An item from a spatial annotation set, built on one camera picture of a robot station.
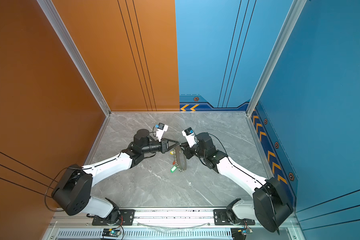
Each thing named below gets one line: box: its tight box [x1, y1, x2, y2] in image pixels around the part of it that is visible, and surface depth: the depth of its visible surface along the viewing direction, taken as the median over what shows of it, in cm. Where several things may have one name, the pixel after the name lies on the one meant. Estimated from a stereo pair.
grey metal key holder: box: [175, 145, 187, 173], surface depth 79 cm
